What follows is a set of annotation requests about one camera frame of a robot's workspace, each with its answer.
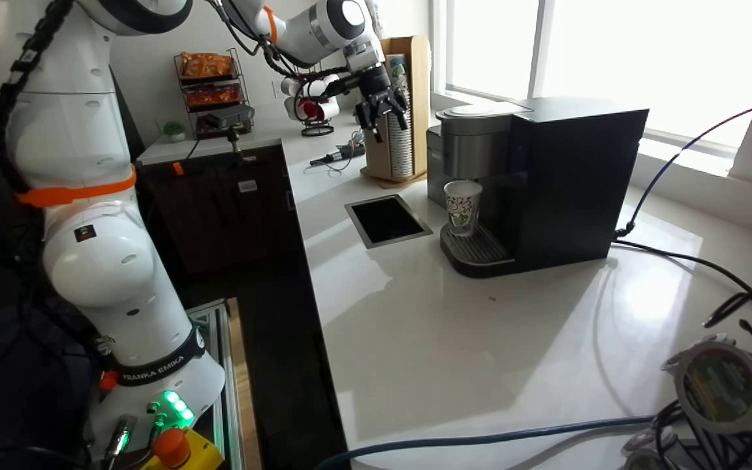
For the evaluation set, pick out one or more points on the red emergency stop button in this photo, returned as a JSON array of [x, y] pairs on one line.
[[177, 448]]

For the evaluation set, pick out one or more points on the black coffee machine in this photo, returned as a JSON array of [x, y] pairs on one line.
[[560, 184]]

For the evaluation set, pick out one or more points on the tall paper cup stack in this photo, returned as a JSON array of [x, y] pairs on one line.
[[389, 152]]

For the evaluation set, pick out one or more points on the white window frame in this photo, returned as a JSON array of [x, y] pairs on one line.
[[567, 53]]

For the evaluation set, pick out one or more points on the small green object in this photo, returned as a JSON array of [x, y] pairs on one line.
[[174, 132]]

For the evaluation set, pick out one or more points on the stainless steel storage bin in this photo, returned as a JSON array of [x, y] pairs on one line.
[[435, 164]]

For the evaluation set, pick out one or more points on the steel framed counter opening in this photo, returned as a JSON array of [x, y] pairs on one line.
[[387, 220]]

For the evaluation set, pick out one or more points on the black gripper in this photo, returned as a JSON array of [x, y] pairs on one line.
[[379, 86]]

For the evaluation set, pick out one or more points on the white mug red inside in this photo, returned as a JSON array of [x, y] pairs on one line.
[[314, 108]]

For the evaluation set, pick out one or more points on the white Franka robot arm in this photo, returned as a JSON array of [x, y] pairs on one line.
[[89, 132]]

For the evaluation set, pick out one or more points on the dark wooden cabinet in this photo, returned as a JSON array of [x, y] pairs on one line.
[[221, 211]]

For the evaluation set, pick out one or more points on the coffee pod carousel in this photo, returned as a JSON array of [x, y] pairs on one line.
[[733, 391]]

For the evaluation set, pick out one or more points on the patterned paper cup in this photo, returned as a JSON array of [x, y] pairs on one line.
[[464, 206]]

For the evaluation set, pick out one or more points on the wooden cup dispenser stand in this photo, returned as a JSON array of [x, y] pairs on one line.
[[418, 94]]

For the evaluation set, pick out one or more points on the black handheld tool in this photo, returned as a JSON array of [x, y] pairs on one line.
[[338, 155]]

